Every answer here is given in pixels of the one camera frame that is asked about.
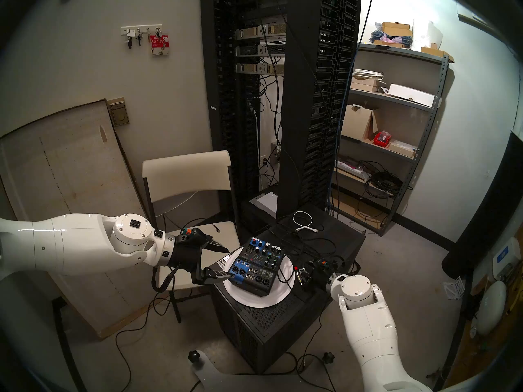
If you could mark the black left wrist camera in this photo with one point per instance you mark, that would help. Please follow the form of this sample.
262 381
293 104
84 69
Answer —
194 234

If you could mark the white flat box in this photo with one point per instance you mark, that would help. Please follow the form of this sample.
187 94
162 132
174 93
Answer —
410 95

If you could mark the cream folding chair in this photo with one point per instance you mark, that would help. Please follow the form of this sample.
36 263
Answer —
184 170

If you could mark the small red parts bin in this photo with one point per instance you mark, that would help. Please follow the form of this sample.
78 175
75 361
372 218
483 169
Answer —
382 139

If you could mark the grey metal shelf unit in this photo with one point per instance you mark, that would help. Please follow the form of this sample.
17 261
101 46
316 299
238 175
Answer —
400 52

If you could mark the black slotted rack column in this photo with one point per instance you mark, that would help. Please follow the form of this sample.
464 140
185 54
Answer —
229 109

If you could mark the white wall outlet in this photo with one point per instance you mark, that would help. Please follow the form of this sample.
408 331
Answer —
264 160

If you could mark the black server rack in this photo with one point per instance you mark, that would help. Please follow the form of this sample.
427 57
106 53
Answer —
298 109

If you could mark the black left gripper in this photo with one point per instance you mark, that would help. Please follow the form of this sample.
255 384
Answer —
188 254

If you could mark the white round plate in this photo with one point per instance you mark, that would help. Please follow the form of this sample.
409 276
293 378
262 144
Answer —
245 298

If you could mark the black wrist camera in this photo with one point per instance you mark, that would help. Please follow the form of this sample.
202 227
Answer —
327 265
194 234

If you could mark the black star knob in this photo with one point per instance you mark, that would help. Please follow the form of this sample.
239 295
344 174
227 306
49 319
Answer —
328 357
194 356

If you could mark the clear plastic bag pile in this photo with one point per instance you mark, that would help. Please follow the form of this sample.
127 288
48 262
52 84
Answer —
386 38

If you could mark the flat tan box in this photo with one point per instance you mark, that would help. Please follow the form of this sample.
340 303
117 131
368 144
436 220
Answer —
402 149

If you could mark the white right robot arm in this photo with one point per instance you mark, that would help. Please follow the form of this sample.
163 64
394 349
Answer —
367 326

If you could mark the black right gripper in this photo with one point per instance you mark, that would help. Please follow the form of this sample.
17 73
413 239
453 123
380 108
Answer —
323 281

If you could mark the white wall key rack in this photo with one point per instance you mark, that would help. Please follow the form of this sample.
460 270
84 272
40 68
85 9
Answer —
141 28

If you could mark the pink white package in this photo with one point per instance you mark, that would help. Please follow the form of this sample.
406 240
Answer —
351 168

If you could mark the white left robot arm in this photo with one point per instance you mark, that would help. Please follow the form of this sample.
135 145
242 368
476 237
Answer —
73 242

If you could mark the large beige leaning board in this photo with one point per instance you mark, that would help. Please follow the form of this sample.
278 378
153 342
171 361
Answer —
61 170

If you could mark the white oval router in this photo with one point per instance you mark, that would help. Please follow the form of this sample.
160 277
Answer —
490 307

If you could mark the black key fob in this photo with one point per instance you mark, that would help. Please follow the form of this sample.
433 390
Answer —
130 42

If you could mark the open tan cardboard box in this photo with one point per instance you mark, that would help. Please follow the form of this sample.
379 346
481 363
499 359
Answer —
355 123

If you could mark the tall black tube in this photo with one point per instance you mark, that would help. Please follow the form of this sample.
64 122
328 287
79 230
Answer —
482 223

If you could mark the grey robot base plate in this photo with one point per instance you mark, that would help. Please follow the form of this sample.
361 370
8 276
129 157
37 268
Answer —
210 375

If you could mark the white plastic bag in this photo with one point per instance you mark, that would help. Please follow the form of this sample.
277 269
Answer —
428 34

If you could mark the black blue audio mixer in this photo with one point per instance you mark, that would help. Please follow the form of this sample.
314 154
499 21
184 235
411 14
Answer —
257 264

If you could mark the stacked tan boxes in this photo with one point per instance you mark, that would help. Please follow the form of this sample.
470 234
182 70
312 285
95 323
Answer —
365 85

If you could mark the grey equipment box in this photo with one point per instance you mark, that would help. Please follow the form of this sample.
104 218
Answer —
267 201

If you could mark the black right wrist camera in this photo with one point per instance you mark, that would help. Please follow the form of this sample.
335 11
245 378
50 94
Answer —
327 265

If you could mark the small brown cardboard box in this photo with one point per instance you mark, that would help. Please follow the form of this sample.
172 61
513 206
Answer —
395 29

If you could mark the flat open cardboard box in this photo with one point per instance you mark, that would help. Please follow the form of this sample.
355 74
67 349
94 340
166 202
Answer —
435 52

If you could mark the beige wall switch plate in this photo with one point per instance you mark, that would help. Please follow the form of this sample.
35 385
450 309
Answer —
119 114

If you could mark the silver rack server unit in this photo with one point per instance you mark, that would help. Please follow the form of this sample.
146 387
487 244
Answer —
249 33
249 68
251 51

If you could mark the white box blue label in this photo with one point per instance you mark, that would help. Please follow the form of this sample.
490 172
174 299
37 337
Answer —
504 254

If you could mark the black perforated metal cabinet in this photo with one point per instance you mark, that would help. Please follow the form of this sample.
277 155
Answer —
278 326

